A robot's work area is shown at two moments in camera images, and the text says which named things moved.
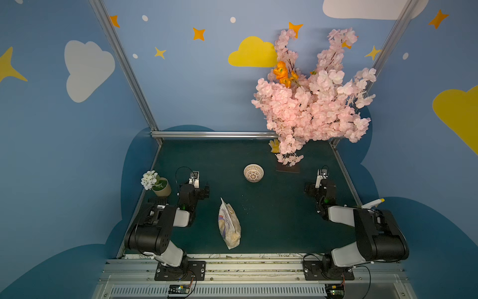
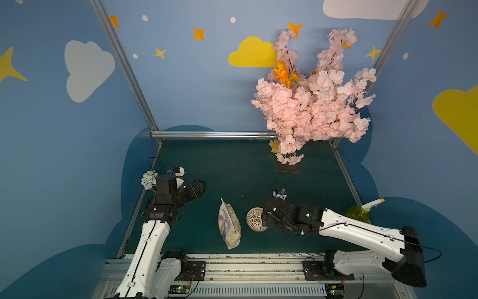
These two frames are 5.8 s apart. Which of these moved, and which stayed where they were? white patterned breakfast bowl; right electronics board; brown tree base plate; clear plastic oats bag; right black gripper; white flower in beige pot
Moved: right black gripper; white patterned breakfast bowl
Stayed: brown tree base plate; white flower in beige pot; clear plastic oats bag; right electronics board
